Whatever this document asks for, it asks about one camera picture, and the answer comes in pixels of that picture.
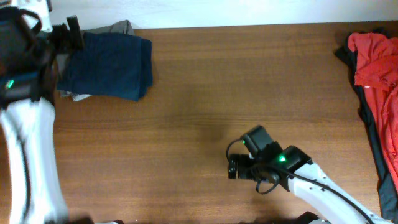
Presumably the navy blue garment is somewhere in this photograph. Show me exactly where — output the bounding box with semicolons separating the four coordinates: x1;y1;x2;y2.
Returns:
58;32;153;101

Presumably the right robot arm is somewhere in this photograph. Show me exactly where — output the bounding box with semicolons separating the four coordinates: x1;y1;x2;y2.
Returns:
226;125;390;224

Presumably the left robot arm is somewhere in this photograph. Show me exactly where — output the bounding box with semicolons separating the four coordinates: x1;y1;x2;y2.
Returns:
1;1;71;223

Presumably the grey folded shirt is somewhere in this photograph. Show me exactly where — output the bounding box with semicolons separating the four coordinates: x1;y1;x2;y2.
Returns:
55;20;136;102

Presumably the black garment under red shirt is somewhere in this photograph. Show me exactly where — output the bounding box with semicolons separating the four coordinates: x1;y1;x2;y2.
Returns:
334;33;397;223

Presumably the red shirt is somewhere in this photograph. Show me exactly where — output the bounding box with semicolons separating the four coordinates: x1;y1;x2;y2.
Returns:
348;33;397;187

